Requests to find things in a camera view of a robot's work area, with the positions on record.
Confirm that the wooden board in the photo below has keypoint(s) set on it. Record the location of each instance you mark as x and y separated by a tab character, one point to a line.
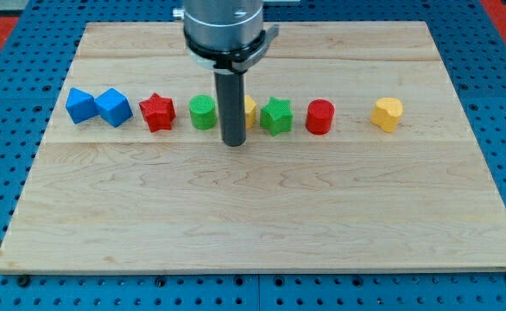
104	200

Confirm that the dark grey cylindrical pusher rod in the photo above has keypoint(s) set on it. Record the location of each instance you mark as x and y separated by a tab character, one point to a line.
230	96

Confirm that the black clamp mount ring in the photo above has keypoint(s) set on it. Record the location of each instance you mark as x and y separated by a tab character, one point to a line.
232	61

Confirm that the blue cube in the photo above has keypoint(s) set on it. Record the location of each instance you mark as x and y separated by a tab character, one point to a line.
113	107
80	105

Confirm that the blue cube left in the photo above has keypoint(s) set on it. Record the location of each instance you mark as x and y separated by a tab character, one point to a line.
80	105

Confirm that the yellow heart block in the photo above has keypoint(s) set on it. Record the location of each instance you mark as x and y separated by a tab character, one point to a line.
387	113

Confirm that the yellow hexagon block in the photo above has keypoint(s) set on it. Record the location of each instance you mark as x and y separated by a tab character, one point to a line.
250	112

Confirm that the blue cube right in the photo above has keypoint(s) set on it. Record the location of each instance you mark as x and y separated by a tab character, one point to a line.
113	107

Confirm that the green star block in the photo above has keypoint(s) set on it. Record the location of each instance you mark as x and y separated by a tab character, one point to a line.
277	116

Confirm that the red cylinder block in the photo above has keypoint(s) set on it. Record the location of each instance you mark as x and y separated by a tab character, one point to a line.
320	113

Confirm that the red star block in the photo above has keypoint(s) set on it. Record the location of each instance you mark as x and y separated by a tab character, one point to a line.
158	112

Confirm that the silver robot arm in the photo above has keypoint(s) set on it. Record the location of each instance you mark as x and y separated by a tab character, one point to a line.
227	37

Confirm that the green cylinder block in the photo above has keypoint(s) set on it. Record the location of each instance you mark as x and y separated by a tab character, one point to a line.
202	112

